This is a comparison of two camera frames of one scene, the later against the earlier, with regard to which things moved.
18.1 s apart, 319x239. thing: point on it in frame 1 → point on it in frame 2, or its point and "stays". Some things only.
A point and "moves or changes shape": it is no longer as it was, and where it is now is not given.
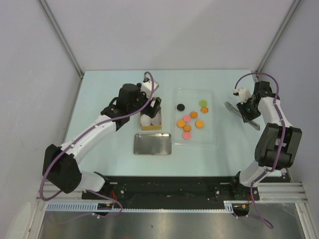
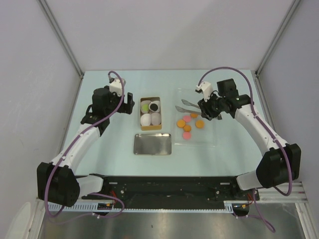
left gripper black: x=151 y=111 → x=126 y=107
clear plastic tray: x=194 y=117 stays
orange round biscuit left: x=181 y=123 stays
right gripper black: x=245 y=116 → x=206 y=112
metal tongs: x=238 y=113 moves or changes shape
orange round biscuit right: x=200 y=124 stays
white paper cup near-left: x=145 y=120 stays
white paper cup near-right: x=157 y=120 stays
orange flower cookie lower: x=187 y=128 stays
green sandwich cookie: x=203 y=103 moves or changes shape
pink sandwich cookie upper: x=186 y=118 stays
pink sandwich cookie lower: x=187 y=135 stays
